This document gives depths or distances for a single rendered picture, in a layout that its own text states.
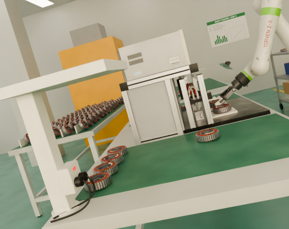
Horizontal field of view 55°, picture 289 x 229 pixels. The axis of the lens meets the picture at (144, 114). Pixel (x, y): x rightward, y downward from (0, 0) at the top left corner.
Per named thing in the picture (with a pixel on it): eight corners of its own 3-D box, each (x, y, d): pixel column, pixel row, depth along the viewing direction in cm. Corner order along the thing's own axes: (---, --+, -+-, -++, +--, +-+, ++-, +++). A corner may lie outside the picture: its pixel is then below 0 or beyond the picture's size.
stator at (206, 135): (193, 140, 140) (192, 132, 140) (214, 133, 142) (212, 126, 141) (202, 144, 129) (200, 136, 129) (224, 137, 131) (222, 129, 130)
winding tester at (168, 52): (187, 64, 205) (180, 36, 202) (190, 64, 162) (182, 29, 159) (136, 78, 211) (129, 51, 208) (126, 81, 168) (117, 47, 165)
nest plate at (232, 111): (232, 108, 180) (232, 106, 180) (237, 112, 165) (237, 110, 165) (209, 114, 182) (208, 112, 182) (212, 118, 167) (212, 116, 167)
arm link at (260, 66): (276, 20, 178) (257, 18, 179) (281, 16, 166) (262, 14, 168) (264, 77, 183) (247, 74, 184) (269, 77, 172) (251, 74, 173)
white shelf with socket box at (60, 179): (154, 163, 121) (125, 60, 115) (145, 206, 85) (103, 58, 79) (79, 180, 126) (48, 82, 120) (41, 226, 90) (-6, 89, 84)
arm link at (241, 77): (238, 71, 196) (241, 71, 187) (249, 82, 196) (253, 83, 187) (232, 77, 197) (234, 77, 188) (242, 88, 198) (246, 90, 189)
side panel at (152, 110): (183, 133, 159) (169, 78, 155) (183, 134, 156) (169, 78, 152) (137, 144, 163) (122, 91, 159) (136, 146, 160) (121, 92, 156)
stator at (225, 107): (230, 107, 178) (229, 102, 177) (232, 111, 167) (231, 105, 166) (213, 112, 180) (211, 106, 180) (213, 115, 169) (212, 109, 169)
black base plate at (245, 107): (242, 99, 214) (242, 96, 214) (270, 113, 151) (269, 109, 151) (182, 114, 221) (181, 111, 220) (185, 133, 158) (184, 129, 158)
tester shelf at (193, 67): (191, 69, 216) (190, 63, 215) (198, 71, 149) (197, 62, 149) (137, 83, 222) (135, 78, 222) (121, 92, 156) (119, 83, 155)
